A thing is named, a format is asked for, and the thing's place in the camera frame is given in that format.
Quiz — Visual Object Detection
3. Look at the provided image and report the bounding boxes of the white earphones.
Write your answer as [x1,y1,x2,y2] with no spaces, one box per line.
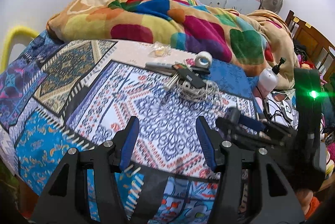
[177,80,219,102]

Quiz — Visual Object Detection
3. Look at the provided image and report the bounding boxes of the white glitter tape roll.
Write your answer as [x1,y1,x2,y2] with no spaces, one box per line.
[194,51,212,69]

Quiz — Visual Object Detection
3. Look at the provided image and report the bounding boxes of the clear plastic wrapper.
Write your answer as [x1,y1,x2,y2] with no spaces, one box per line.
[148,41,171,58]

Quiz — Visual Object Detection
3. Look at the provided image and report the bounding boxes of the white spray bottle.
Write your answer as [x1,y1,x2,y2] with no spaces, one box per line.
[257,58,286,98]

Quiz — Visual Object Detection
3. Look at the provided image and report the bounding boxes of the colourful fleece blanket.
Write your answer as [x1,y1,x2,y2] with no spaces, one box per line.
[46,0,299,89]

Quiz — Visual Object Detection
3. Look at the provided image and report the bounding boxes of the patchwork patterned bed sheet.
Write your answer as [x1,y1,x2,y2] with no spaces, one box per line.
[1,32,256,223]

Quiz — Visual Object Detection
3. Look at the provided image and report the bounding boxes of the wooden headboard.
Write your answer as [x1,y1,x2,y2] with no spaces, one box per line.
[285,10,334,83]

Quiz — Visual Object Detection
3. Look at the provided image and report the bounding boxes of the tangle of cables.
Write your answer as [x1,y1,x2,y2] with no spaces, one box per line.
[259,88,299,131]

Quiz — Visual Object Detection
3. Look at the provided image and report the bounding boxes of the yellow padded bed rail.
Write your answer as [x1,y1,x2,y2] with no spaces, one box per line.
[1,25,39,72]

